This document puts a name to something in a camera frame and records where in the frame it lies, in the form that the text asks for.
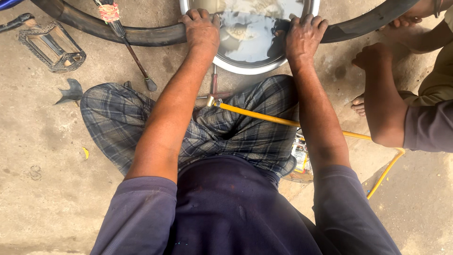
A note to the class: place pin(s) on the person's right hand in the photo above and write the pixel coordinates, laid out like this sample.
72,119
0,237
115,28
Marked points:
304,39

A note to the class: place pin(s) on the black rubber tube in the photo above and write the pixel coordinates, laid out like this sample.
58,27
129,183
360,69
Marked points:
148,33

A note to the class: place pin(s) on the dark rod with pink thread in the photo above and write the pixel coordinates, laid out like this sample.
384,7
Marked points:
122,33

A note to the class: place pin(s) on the purple shirt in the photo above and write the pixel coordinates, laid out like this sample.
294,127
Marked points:
230,212

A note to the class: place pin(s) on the small yellow leaf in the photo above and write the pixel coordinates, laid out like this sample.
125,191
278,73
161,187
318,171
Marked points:
85,152

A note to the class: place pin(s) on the steel basin of water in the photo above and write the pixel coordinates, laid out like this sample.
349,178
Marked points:
247,39

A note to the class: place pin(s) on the plaid lungi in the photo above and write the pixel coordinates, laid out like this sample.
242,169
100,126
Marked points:
116,120

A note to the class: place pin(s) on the patch kit packet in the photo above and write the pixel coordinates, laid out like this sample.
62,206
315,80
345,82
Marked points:
300,155

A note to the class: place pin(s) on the black bicycle pedal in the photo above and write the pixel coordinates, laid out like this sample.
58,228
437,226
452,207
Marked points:
53,48

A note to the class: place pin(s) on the grey rubber scrap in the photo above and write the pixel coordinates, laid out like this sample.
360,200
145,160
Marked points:
72,92

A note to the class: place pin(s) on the blue bicycle frame tube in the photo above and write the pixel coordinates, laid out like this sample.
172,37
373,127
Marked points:
9,3

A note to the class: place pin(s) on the person's left hand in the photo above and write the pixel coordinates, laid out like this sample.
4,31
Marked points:
201,33

